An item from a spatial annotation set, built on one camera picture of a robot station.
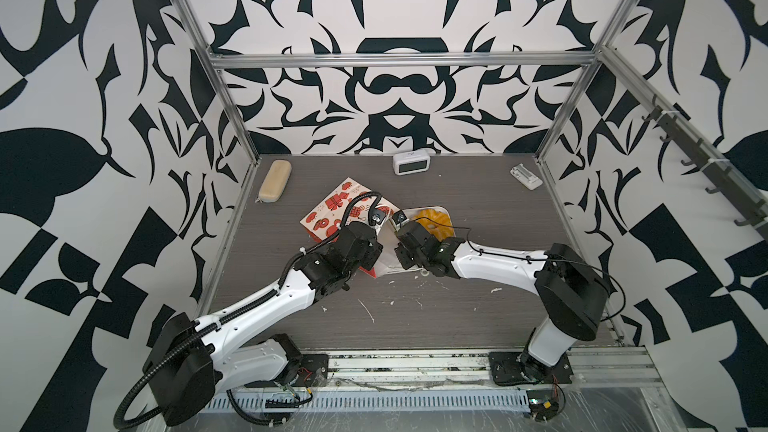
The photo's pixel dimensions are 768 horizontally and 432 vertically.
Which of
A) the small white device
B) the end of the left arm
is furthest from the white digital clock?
the end of the left arm

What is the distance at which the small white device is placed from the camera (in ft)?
3.72

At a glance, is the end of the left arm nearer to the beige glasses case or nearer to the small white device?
the beige glasses case

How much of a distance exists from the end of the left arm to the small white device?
0.78 metres

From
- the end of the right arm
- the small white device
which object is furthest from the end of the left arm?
the small white device

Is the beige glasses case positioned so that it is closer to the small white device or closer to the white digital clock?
the white digital clock

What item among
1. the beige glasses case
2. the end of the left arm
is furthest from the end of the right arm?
the beige glasses case

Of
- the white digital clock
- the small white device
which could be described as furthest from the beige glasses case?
the small white device

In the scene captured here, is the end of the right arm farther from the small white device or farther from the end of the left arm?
the small white device

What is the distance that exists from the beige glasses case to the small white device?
86 centimetres

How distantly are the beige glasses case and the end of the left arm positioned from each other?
54 centimetres

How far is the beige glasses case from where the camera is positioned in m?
1.07

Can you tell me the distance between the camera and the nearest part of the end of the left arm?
0.56 m

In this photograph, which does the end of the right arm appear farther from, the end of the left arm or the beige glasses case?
the beige glasses case

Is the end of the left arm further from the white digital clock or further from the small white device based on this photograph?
the small white device
